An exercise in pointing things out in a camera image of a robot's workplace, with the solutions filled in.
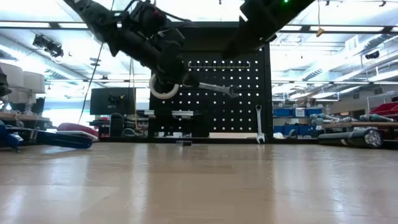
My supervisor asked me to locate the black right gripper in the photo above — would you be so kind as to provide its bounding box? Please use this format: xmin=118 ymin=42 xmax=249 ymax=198
xmin=221 ymin=12 xmax=279 ymax=60

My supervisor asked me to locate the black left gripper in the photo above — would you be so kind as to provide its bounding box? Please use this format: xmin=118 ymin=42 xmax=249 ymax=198
xmin=152 ymin=40 xmax=201 ymax=88

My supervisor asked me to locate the silver combination wrench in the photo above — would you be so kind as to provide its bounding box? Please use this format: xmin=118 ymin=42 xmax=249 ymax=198
xmin=197 ymin=82 xmax=240 ymax=98
xmin=254 ymin=104 xmax=266 ymax=145

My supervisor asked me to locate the white tape roll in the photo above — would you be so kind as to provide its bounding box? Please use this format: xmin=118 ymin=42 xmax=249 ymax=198
xmin=149 ymin=74 xmax=180 ymax=100

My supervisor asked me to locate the black pegboard tool cart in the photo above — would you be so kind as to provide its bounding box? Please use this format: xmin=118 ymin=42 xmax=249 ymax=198
xmin=148 ymin=21 xmax=274 ymax=143

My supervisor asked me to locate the black pegboard hook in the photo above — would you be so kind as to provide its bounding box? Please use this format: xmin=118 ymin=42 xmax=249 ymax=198
xmin=157 ymin=81 xmax=175 ymax=94

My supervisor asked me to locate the black office chair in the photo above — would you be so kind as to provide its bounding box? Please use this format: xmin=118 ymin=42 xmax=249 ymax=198
xmin=108 ymin=113 xmax=126 ymax=138

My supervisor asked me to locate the black computer monitor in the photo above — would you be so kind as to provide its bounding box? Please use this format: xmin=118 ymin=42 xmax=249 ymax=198
xmin=90 ymin=87 xmax=137 ymax=116

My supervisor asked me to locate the red hand tool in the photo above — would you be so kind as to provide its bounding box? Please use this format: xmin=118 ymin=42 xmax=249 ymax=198
xmin=57 ymin=122 xmax=100 ymax=139

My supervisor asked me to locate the blue caulking gun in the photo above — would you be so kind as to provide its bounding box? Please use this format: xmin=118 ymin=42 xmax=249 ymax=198
xmin=0 ymin=119 xmax=94 ymax=153

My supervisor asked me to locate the black flashlight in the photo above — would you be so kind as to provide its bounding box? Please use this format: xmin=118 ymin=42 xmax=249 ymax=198
xmin=317 ymin=128 xmax=384 ymax=149

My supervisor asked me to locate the grey teal power tool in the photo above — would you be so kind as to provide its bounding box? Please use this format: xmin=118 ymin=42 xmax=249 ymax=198
xmin=359 ymin=113 xmax=389 ymax=123

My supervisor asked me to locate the wooden workbench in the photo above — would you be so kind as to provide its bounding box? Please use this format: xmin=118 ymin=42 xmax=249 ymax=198
xmin=323 ymin=121 xmax=398 ymax=129

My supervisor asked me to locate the red storage bin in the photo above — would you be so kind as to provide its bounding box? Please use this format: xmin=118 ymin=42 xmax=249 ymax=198
xmin=369 ymin=101 xmax=398 ymax=116

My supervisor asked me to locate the silver wire tool rail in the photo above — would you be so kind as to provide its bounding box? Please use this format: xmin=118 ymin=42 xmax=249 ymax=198
xmin=188 ymin=60 xmax=251 ymax=70

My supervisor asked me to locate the black pegboard bracket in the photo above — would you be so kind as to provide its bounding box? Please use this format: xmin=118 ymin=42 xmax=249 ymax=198
xmin=154 ymin=107 xmax=174 ymax=121

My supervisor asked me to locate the black aluminium table frame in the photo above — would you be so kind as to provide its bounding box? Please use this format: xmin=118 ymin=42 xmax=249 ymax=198
xmin=93 ymin=135 xmax=318 ymax=144

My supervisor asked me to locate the hanging black cable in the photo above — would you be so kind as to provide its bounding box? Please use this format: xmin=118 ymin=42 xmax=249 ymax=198
xmin=77 ymin=42 xmax=104 ymax=125

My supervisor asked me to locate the black hanging camera rig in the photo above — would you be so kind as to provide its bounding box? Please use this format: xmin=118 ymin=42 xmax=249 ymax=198
xmin=32 ymin=34 xmax=65 ymax=58

